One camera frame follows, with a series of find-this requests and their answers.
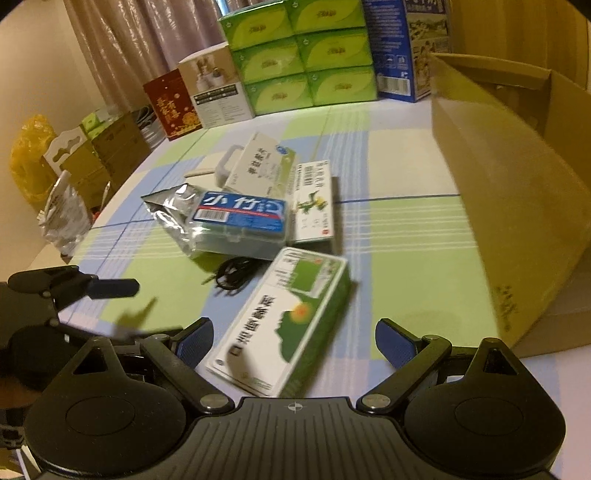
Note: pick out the brown wooden panel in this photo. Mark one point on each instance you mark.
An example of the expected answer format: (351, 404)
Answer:
(508, 32)

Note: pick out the white cardboard cutout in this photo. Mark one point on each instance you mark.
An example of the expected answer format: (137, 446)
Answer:
(62, 145)

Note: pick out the stack of green tissue boxes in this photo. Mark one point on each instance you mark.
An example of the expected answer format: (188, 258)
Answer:
(295, 55)

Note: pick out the yellow plastic bag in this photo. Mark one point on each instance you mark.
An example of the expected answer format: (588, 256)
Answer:
(30, 157)

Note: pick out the small brown cardboard boxes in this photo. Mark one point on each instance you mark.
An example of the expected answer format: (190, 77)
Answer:
(115, 147)

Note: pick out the white medicine box blue logo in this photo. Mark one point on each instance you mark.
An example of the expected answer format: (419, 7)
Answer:
(263, 161)

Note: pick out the white plug adapter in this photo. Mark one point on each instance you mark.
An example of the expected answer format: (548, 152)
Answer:
(226, 164)

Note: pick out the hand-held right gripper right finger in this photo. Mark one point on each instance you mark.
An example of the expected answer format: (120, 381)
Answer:
(392, 344)

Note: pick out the white box green plant print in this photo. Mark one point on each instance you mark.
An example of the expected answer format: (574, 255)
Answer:
(316, 203)

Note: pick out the green and white medicine box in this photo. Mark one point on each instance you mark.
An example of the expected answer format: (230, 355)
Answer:
(286, 318)

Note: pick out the blue printed carton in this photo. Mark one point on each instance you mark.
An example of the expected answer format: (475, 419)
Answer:
(388, 50)

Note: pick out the silver foil bag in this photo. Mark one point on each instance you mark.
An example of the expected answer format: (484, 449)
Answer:
(171, 212)

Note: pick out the plaid cloth desktop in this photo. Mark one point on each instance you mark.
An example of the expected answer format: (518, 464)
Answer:
(406, 258)

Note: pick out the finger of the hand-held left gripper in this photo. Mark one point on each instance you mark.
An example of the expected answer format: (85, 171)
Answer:
(134, 333)
(113, 288)

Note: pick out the beige box with product photo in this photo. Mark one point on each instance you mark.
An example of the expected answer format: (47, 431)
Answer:
(217, 87)

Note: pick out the crinkled silver plastic bag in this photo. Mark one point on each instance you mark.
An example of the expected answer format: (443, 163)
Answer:
(64, 217)

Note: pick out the red box gold print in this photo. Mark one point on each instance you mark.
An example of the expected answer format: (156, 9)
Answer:
(171, 108)

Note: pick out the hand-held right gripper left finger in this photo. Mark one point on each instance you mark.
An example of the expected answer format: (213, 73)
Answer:
(196, 339)

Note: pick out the clear plastic box blue label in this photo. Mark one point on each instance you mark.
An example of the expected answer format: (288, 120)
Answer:
(240, 221)

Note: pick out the large brown cardboard box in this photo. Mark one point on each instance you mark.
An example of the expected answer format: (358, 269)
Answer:
(508, 194)

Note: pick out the grey pleated curtain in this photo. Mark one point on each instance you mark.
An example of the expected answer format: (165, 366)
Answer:
(129, 46)

